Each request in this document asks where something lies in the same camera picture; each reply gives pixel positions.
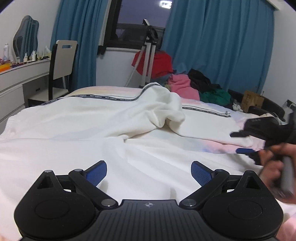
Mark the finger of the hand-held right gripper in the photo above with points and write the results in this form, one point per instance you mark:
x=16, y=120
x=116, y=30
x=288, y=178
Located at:
x=244, y=151
x=240, y=134

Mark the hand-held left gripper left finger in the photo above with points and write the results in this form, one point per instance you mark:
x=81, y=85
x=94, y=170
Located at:
x=97, y=173

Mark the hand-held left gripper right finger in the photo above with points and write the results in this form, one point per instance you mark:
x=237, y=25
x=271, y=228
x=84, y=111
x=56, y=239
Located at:
x=200, y=173

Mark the white zip jacket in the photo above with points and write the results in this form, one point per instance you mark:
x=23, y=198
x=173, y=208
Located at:
x=92, y=115

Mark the person's right hand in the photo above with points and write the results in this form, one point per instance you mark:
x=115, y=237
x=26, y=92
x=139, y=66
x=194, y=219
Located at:
x=271, y=172

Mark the small white cloth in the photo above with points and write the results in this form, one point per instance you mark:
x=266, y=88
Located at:
x=236, y=106

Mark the bed with pastel sheet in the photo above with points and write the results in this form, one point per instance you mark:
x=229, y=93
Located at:
x=196, y=144

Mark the cardboard box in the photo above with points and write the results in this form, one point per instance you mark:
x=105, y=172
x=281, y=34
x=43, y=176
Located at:
x=252, y=100

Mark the green cloth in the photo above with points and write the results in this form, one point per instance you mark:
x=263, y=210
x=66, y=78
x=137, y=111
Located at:
x=215, y=96

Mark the black cloth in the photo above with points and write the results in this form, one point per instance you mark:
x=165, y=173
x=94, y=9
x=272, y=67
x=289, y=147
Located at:
x=198, y=78

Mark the pink cloth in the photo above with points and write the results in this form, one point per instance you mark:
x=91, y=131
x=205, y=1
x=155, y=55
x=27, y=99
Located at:
x=182, y=87

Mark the blue curtain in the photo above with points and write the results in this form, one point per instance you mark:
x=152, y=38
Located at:
x=219, y=46
x=81, y=34

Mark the red cloth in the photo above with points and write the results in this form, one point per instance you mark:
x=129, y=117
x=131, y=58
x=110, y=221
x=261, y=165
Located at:
x=163, y=64

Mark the white and black chair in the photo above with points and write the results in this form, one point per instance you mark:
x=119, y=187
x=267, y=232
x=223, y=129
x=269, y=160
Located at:
x=63, y=60

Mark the garment steamer stand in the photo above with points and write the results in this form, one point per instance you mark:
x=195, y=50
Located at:
x=150, y=49

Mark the white dresser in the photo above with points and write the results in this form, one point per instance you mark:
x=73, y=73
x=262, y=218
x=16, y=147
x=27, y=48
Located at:
x=18, y=77

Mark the row of cosmetic bottles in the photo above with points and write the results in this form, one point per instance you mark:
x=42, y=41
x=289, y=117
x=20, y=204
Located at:
x=34, y=56

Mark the orange box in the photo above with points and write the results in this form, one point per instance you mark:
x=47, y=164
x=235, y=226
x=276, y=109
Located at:
x=4, y=67

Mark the white pump bottle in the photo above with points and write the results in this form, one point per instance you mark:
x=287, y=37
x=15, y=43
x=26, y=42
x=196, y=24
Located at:
x=6, y=52

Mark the wavy edged mirror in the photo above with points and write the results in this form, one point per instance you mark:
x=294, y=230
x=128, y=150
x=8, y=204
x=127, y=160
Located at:
x=25, y=34

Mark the dark framed window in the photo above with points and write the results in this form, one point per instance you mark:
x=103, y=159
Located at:
x=134, y=14

